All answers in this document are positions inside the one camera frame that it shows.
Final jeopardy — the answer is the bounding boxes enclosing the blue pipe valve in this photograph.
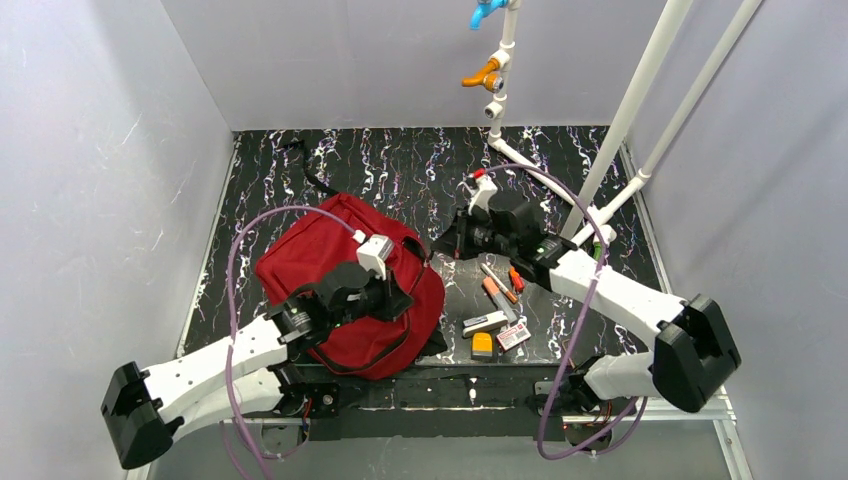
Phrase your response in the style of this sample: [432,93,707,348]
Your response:
[469,0,510,30]

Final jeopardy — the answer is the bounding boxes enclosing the small orange red marker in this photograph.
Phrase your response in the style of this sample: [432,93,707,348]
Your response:
[509,266,525,294]

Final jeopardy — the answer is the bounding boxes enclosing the thin orange tip pen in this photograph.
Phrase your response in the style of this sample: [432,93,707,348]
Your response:
[480,264,518,305]

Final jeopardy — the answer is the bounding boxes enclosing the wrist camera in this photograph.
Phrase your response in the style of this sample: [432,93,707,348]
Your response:
[352,230,394,280]
[467,169,499,214]

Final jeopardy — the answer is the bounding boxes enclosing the orange pipe valve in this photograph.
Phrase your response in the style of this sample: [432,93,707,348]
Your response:
[461,57,504,94]

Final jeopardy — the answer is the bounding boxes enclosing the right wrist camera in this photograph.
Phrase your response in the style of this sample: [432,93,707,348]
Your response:
[467,169,499,214]

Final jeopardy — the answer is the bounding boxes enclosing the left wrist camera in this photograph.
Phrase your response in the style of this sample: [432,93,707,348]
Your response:
[352,230,394,280]

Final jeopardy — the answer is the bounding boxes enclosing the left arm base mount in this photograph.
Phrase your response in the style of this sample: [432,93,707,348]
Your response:
[274,363,340,444]

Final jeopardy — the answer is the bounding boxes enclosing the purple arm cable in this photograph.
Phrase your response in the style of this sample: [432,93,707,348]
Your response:
[476,163,649,462]
[221,205,362,480]

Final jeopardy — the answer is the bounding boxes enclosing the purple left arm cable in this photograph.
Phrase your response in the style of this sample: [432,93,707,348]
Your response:
[221,205,362,480]

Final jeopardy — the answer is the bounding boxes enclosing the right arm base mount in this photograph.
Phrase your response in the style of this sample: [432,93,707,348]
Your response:
[536,355,648,461]

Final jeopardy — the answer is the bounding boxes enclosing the white PVC pipe frame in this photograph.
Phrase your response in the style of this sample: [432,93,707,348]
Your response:
[482,0,766,248]

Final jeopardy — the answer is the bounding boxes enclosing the red student backpack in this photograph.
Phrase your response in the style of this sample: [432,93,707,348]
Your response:
[256,194,446,380]

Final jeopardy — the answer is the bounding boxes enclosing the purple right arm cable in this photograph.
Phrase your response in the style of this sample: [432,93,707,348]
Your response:
[476,163,649,462]

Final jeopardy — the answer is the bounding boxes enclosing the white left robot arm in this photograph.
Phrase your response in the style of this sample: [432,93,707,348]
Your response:
[100,262,414,470]

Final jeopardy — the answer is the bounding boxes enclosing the aluminium front rail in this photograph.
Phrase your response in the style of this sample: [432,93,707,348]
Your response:
[102,367,731,475]

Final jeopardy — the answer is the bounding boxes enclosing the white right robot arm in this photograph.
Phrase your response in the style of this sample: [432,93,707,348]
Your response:
[432,192,741,413]

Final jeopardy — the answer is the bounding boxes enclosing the red white eraser box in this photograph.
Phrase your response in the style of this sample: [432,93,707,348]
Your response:
[496,323,532,352]

